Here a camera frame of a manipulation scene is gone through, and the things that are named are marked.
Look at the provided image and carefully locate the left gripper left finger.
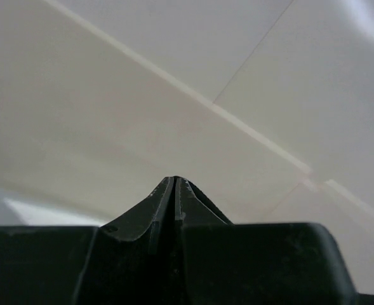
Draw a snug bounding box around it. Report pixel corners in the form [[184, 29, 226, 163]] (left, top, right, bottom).
[[0, 177, 175, 304]]

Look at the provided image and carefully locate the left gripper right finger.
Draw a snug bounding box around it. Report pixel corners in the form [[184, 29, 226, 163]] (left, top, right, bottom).
[[175, 178, 358, 304]]

